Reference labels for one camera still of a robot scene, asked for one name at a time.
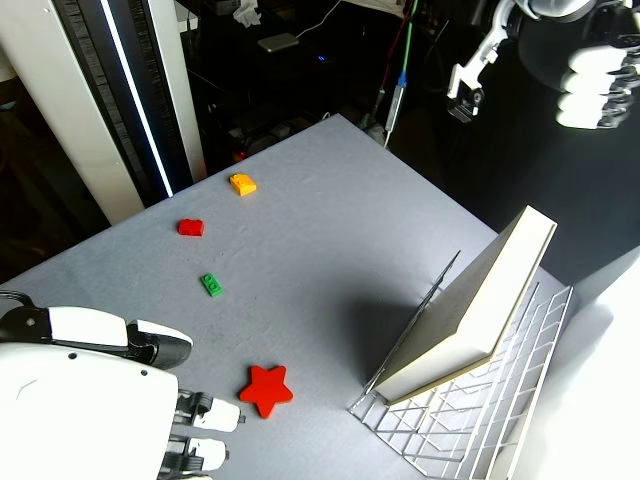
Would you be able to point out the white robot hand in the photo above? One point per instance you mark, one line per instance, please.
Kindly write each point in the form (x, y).
(590, 70)
(75, 410)

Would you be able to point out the beige book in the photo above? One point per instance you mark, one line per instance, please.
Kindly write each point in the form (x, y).
(450, 320)

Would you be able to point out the green toy brick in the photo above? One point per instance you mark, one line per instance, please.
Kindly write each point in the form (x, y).
(212, 285)

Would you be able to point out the red star block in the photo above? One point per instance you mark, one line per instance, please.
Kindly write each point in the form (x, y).
(265, 392)

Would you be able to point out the grey adapter with blue plug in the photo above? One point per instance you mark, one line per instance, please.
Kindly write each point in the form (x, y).
(395, 102)

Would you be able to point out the red toy brick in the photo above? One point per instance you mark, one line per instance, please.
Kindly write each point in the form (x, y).
(191, 228)

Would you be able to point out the grey table cloth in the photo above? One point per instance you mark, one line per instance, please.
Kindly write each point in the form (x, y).
(300, 250)

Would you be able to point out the orange toy brick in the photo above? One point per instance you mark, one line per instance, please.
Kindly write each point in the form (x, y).
(243, 186)

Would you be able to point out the white column with black strip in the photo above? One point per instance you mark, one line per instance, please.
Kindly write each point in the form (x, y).
(60, 100)

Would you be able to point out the grey flat device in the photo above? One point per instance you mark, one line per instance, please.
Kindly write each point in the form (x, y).
(278, 42)

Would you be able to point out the crumpled white paper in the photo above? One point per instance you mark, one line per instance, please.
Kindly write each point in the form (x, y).
(247, 12)

